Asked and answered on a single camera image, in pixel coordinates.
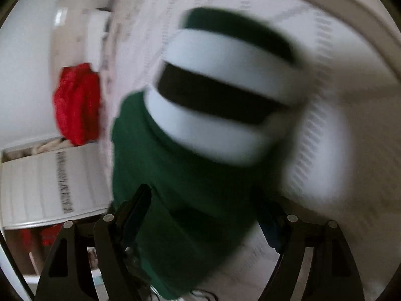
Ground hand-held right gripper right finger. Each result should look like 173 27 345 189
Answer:
257 201 365 301

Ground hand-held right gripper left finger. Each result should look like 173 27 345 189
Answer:
34 183 154 301

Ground green and white varsity jacket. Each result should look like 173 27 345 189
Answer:
111 6 309 300

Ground hanging red clothes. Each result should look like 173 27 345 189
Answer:
19 226 63 248

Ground white sliding wardrobe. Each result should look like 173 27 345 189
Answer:
0 144 115 229

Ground beige plush toys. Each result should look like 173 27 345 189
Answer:
6 138 69 160

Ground red quilt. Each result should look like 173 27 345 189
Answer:
53 63 101 146

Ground white floral mat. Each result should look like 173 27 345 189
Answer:
98 0 401 301

